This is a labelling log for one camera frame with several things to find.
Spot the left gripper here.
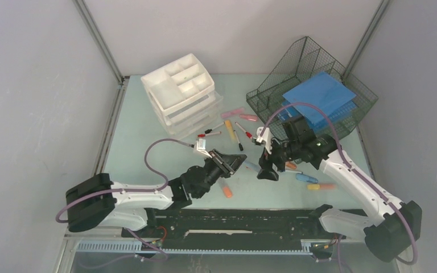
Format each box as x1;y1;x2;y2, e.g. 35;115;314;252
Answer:
195;148;246;198

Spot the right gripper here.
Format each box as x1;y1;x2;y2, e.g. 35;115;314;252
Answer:
257;136;300;182

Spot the clear orange highlighter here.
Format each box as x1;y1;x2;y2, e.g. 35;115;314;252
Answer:
217;177;233;198

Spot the white plastic drawer organizer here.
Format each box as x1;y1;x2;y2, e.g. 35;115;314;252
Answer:
141;53;223;139

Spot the light blue highlighter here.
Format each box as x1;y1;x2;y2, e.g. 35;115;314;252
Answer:
243;160;261;173

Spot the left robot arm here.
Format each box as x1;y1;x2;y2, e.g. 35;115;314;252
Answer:
65;150;247;237

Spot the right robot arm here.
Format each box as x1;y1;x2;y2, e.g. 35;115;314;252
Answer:
253;117;422;262

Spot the black cap marker lower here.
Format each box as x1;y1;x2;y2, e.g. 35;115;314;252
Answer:
233;130;244;151

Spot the black cap marker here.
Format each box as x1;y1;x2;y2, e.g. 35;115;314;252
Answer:
204;122;225;134
233;130;244;151

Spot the orange highlighter by basket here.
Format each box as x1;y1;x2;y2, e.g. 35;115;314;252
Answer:
285;162;297;170

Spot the red cap marker right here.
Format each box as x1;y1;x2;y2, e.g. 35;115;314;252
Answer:
235;122;253;139

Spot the red cap marker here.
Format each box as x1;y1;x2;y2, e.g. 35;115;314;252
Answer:
197;131;222;138
235;122;253;139

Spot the red cap marker left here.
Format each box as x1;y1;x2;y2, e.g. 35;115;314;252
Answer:
197;131;222;138

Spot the black cap marker upper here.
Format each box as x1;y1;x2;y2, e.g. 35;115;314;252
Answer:
204;122;225;134

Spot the yellow orange highlighter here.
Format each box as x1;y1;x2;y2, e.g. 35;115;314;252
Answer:
307;183;336;191

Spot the pink highlighter right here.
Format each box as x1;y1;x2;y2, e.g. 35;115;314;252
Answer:
239;114;259;122

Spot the pink highlighter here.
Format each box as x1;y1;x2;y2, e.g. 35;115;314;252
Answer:
220;107;245;119
239;114;259;122

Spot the pink highlighter left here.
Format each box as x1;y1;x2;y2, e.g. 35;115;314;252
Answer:
220;107;245;119

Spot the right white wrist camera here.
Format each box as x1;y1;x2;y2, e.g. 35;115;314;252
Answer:
255;126;273;154

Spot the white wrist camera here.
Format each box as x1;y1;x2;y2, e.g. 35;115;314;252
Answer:
255;126;273;154
193;138;212;158

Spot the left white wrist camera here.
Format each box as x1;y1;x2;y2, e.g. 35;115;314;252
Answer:
193;138;212;158

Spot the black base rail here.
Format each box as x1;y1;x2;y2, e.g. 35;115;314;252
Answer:
136;209;336;253

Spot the green wire mesh organizer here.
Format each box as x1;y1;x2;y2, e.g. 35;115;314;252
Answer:
246;36;378;146

